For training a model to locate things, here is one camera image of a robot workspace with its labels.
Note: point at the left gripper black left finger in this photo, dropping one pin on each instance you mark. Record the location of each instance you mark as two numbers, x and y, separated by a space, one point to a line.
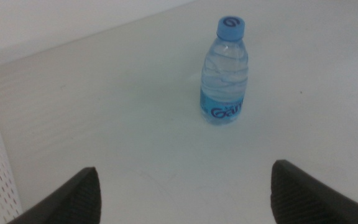
73 202

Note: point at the clear water bottle blue cap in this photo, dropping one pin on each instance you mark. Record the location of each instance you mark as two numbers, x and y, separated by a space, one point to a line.
224 77

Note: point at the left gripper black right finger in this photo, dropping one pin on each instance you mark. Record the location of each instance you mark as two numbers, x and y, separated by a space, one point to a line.
303 199

